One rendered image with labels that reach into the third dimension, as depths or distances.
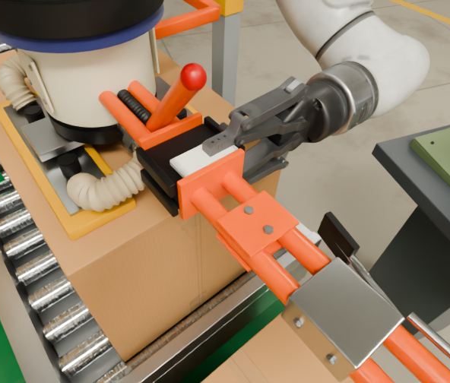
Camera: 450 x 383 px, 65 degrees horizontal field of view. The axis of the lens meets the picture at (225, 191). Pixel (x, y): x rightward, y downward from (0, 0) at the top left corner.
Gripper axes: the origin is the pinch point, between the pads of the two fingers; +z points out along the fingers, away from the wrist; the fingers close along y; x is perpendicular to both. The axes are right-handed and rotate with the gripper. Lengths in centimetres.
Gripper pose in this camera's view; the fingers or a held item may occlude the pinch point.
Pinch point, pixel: (203, 172)
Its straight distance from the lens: 39.3
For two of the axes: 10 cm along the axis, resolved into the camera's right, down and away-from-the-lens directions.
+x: -6.3, -6.1, 4.8
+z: -7.7, 4.6, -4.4
